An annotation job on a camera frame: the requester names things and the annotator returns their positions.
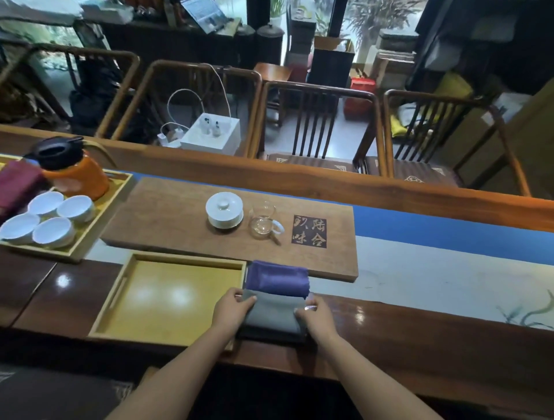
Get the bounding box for person's left hand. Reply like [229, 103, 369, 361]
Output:
[212, 287, 257, 337]

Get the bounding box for person's right hand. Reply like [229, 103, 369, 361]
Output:
[295, 293, 340, 345]

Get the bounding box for person's right forearm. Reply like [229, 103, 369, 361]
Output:
[309, 334, 445, 420]

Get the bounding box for person's left forearm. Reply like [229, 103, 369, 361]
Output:
[105, 322, 237, 420]

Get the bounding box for purple folded cloth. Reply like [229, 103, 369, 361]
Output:
[244, 260, 310, 299]

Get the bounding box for dark grey folded cloth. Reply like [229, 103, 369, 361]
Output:
[236, 325, 309, 345]

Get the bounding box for empty yellow wooden tray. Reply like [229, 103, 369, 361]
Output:
[88, 250, 248, 351]

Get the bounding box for glass pitcher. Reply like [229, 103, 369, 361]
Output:
[248, 201, 286, 241]

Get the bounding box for white lidded gaiwan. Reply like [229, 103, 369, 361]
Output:
[205, 191, 246, 230]

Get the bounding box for wooden tea board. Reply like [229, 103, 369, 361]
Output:
[100, 176, 360, 283]

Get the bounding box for blue and white table runner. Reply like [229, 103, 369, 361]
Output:
[84, 171, 554, 332]

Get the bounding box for brown patterned seat cushion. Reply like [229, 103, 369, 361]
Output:
[365, 155, 462, 188]
[266, 152, 360, 174]

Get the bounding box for white box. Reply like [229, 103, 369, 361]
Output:
[179, 112, 242, 157]

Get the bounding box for yellow wooden tray with cups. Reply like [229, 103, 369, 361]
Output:
[0, 153, 135, 264]

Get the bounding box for white charger plug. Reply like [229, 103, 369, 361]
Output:
[156, 123, 187, 149]

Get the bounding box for white tea cup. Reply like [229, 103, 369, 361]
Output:
[56, 195, 96, 224]
[27, 191, 65, 217]
[0, 212, 42, 245]
[32, 216, 77, 249]

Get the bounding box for wooden armchair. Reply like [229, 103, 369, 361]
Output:
[383, 89, 532, 198]
[248, 80, 388, 176]
[0, 42, 142, 139]
[110, 59, 264, 159]

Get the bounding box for orange bottle with black lid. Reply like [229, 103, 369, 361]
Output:
[23, 135, 111, 202]

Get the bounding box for dark patterned seat cushion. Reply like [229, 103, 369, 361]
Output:
[0, 363, 135, 420]

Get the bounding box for red bag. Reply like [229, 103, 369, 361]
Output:
[344, 77, 377, 120]

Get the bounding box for small wooden stool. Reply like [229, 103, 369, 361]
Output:
[253, 62, 293, 129]

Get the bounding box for black cabinet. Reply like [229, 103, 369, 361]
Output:
[307, 47, 356, 90]

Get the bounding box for black backpack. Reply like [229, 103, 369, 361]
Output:
[69, 55, 127, 136]

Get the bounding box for dark red cloth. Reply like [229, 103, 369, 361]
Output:
[0, 160, 46, 218]

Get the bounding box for dark lidded jar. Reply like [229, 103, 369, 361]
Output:
[255, 23, 286, 66]

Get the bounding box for yellow cushion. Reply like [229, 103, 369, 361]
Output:
[434, 71, 475, 101]

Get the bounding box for large cardboard box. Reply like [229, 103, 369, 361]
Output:
[433, 78, 554, 200]

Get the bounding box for framed picture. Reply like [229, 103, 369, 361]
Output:
[179, 0, 231, 35]

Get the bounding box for potted plant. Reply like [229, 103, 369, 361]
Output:
[345, 0, 426, 45]

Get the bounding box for white cable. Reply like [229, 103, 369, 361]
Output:
[160, 63, 233, 136]

